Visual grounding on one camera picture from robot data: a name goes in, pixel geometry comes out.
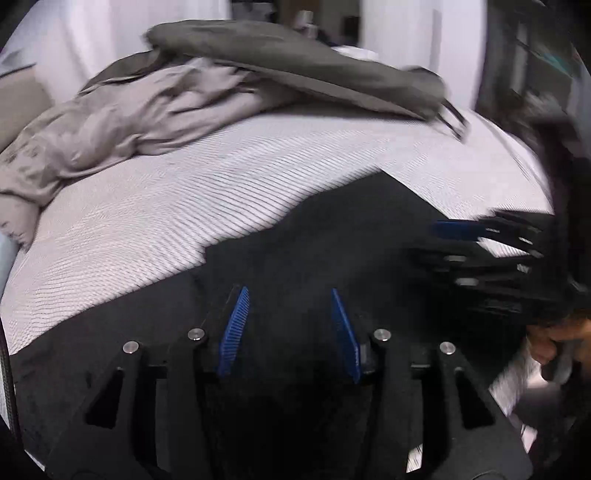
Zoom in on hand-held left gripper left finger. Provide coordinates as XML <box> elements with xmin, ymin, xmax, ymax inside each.
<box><xmin>44</xmin><ymin>285</ymin><xmax>252</xmax><ymax>480</ymax></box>

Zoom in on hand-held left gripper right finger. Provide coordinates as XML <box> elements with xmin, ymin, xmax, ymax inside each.
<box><xmin>331</xmin><ymin>288</ymin><xmax>534</xmax><ymax>480</ymax></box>

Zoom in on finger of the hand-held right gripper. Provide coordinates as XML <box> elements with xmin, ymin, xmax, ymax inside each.
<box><xmin>431</xmin><ymin>210</ymin><xmax>555</xmax><ymax>257</ymax></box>
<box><xmin>411</xmin><ymin>248</ymin><xmax>552</xmax><ymax>303</ymax></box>

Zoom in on black pants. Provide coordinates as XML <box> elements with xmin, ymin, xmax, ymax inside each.
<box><xmin>9</xmin><ymin>168</ymin><xmax>555</xmax><ymax>480</ymax></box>

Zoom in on person's right hand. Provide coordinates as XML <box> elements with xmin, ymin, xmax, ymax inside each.
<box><xmin>526</xmin><ymin>309</ymin><xmax>591</xmax><ymax>384</ymax></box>

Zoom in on white striped bed mattress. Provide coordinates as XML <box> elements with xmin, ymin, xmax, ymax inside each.
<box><xmin>0</xmin><ymin>108</ymin><xmax>559</xmax><ymax>476</ymax></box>

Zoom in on white curtain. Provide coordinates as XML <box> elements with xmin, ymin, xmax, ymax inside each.
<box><xmin>360</xmin><ymin>0</ymin><xmax>488</xmax><ymax>112</ymax></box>

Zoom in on grey duvet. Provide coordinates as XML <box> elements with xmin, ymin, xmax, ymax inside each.
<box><xmin>0</xmin><ymin>21</ymin><xmax>469</xmax><ymax>250</ymax></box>

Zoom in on light blue pillow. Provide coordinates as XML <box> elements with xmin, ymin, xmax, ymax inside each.
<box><xmin>0</xmin><ymin>233</ymin><xmax>19</xmax><ymax>296</ymax></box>

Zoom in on beige headboard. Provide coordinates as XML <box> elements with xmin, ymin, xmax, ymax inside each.
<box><xmin>0</xmin><ymin>69</ymin><xmax>51</xmax><ymax>153</ymax></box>

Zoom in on black cable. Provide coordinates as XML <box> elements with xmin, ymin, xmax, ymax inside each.
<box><xmin>0</xmin><ymin>318</ymin><xmax>21</xmax><ymax>444</ymax></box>

